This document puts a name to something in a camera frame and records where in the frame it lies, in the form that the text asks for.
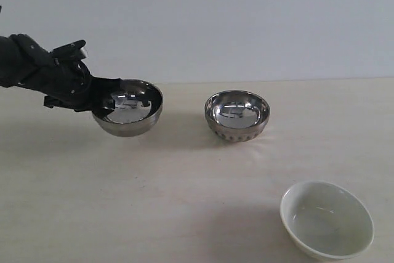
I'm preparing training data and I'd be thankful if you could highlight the patterned stainless steel bowl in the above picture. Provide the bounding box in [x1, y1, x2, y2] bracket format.
[204, 90, 271, 143]

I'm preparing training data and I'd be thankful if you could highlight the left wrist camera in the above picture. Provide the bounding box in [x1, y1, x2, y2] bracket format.
[50, 39, 87, 61]

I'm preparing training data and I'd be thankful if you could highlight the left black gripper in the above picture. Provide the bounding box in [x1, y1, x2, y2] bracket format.
[18, 56, 121, 119]

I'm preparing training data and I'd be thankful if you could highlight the plain stainless steel bowl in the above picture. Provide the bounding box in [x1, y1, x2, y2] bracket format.
[92, 79, 164, 137]

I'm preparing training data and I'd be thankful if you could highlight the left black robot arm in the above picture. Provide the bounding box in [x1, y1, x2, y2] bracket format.
[1, 33, 121, 115]

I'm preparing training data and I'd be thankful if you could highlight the white ceramic bowl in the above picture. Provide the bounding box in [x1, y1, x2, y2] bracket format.
[279, 180, 375, 262]

